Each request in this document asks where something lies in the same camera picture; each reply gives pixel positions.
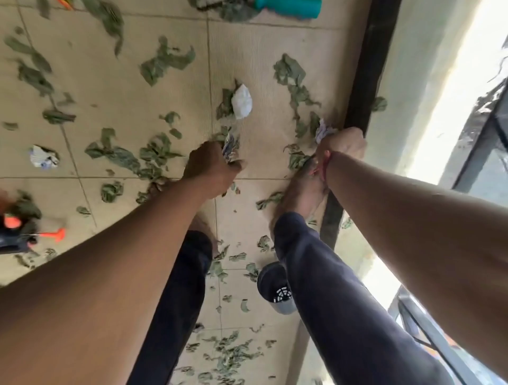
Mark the person's left hand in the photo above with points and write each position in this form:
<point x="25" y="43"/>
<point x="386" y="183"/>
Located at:
<point x="208" y="166"/>

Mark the person's right hand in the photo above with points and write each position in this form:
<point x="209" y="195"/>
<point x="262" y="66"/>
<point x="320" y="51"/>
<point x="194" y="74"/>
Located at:
<point x="345" y="141"/>

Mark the person's right fingers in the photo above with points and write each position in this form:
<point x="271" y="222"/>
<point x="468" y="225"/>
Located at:
<point x="337" y="135"/>

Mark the person's left fingers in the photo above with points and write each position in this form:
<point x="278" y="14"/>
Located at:
<point x="234" y="166"/>

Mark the white paper scrap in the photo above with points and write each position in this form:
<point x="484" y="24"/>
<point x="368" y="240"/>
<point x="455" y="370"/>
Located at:
<point x="323" y="131"/>

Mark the printed paper scrap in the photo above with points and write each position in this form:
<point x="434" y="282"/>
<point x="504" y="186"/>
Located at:
<point x="230" y="146"/>

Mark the person's right forearm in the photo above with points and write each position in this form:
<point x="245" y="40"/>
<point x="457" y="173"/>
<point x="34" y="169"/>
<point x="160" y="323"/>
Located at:
<point x="428" y="238"/>

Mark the person's left forearm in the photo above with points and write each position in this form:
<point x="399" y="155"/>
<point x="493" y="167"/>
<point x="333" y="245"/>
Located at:
<point x="99" y="277"/>

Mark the red thread wrist band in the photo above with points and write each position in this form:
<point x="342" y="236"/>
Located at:
<point x="323" y="168"/>

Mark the large crumpled white paper ball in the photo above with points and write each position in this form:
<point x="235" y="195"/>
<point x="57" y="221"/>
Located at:
<point x="241" y="102"/>

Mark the person's right bare foot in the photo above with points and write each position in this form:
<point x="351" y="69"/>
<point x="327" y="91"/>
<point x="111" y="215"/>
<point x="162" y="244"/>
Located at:
<point x="297" y="198"/>

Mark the grey round drain pipe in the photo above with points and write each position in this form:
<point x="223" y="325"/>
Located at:
<point x="274" y="287"/>

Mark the scattered green leaves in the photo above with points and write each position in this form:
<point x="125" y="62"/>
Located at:
<point x="158" y="63"/>

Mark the teal plastic object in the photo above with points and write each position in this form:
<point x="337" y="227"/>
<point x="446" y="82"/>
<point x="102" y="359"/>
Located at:
<point x="291" y="7"/>

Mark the black metal window railing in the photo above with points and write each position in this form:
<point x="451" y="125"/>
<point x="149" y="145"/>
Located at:
<point x="480" y="139"/>

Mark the person's left trouser leg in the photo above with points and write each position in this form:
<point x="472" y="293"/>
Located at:
<point x="178" y="301"/>

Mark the person's trouser leg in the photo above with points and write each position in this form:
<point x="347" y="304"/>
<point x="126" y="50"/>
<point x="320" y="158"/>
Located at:
<point x="341" y="309"/>
<point x="178" y="301"/>

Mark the person's right trouser leg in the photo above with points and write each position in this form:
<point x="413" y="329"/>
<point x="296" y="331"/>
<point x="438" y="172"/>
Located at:
<point x="341" y="309"/>

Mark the crumpled white blue paper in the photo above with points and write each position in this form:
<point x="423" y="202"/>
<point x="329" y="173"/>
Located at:
<point x="43" y="157"/>

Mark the black orange garden tool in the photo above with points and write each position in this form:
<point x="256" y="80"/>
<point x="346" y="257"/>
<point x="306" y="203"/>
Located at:
<point x="16" y="234"/>

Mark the small orange object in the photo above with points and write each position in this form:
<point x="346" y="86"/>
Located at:
<point x="65" y="4"/>

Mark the black metal door frame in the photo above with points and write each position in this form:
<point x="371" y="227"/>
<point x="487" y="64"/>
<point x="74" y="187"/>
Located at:
<point x="367" y="79"/>

